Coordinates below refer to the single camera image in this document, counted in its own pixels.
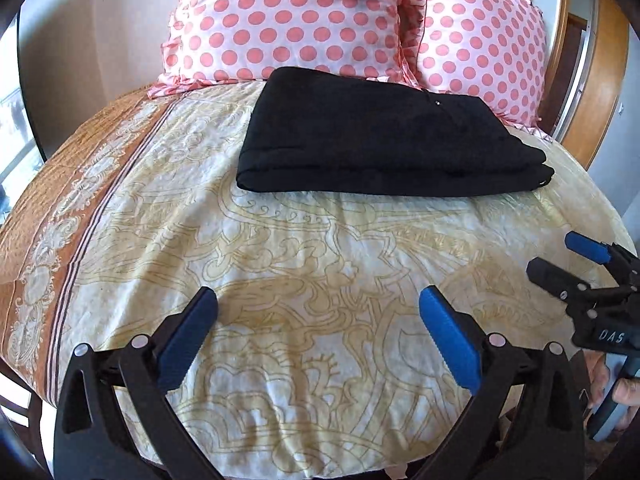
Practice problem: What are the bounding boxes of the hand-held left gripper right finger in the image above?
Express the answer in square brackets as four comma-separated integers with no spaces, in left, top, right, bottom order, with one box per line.
[419,286,588,480]

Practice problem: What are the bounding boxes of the brown wooden door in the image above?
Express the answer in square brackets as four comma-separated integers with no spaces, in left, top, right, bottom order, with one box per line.
[564,15,589,128]

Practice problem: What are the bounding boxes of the wooden headboard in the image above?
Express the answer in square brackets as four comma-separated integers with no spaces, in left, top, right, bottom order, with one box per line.
[492,0,571,136]

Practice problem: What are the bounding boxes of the person's right hand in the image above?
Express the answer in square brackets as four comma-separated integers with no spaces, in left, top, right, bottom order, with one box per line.
[584,350,640,411]

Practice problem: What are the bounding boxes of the pink polka dot pillow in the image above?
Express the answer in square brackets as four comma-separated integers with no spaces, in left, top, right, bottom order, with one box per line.
[400,0,548,128]
[147,0,426,101]

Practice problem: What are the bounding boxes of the dark wooden bed frame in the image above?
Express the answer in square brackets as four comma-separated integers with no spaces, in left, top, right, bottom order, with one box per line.
[0,360,56,433]

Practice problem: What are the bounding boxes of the wooden door frame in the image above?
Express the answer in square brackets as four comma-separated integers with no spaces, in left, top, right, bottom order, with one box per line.
[560,0,631,171]

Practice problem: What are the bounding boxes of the dark framed window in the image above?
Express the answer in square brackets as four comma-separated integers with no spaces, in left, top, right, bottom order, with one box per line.
[0,25,46,196]

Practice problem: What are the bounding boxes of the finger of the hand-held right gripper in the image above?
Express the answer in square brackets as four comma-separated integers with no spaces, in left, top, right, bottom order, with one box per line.
[526,257,596,306]
[565,232,640,281]

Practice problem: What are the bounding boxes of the black pants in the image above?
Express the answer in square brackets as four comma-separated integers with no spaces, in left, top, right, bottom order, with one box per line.
[236,66,556,195]

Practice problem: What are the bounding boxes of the cream patterned bedsheet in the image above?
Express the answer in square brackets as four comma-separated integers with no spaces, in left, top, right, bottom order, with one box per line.
[0,80,636,476]

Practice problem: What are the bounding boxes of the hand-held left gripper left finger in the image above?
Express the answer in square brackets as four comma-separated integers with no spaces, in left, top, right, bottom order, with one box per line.
[52,287,221,480]

